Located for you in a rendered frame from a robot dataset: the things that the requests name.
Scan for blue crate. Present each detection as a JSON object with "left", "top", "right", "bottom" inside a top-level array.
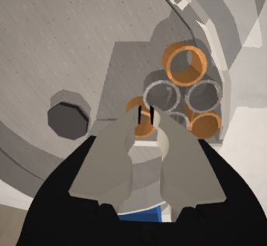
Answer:
[{"left": 118, "top": 206, "right": 162, "bottom": 222}]

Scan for bronze bushing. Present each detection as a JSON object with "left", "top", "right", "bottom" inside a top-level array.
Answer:
[
  {"left": 162, "top": 42, "right": 207, "bottom": 86},
  {"left": 125, "top": 96, "right": 155, "bottom": 138},
  {"left": 183, "top": 104, "right": 222, "bottom": 140}
]

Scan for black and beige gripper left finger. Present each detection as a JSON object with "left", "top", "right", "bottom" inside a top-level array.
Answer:
[{"left": 16, "top": 105, "right": 141, "bottom": 246}]

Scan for grey metal bushing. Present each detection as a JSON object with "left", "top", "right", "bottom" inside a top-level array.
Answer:
[
  {"left": 144, "top": 71, "right": 181, "bottom": 113},
  {"left": 179, "top": 73, "right": 223, "bottom": 113},
  {"left": 166, "top": 102, "right": 190, "bottom": 130}
]

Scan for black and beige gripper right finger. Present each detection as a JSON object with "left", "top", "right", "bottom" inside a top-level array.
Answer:
[{"left": 150, "top": 105, "right": 267, "bottom": 246}]

